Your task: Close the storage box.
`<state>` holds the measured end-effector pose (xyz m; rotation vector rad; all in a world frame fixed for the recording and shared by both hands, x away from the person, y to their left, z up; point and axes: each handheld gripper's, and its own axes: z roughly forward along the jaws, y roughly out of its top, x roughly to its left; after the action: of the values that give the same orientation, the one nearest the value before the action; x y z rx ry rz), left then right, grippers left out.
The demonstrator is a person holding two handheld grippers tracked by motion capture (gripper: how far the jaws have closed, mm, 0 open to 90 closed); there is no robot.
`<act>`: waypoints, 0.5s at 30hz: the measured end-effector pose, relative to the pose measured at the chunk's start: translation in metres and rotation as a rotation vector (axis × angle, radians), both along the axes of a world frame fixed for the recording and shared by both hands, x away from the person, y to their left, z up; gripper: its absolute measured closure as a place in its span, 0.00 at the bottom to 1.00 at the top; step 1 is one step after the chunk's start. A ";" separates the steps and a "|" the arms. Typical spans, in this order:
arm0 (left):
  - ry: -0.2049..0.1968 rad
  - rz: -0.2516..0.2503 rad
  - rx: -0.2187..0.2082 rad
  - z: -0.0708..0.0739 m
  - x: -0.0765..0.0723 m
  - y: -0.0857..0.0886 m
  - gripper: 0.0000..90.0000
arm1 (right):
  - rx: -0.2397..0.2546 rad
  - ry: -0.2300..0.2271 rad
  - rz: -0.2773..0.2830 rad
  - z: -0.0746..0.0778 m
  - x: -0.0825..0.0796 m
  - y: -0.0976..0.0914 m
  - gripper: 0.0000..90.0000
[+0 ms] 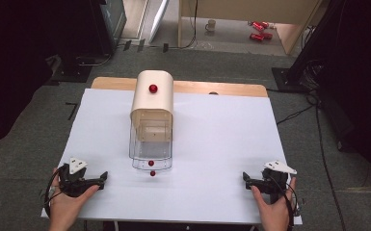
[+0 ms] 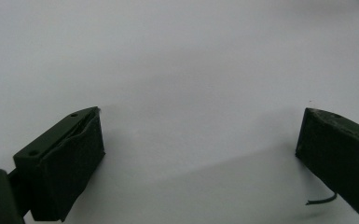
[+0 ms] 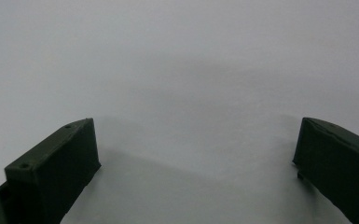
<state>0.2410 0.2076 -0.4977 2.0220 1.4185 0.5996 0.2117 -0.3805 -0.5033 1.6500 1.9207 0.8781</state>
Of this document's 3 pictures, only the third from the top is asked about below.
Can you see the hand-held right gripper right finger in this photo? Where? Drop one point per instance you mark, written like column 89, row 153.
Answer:
column 335, row 161

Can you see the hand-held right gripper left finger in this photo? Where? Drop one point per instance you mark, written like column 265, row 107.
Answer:
column 52, row 174

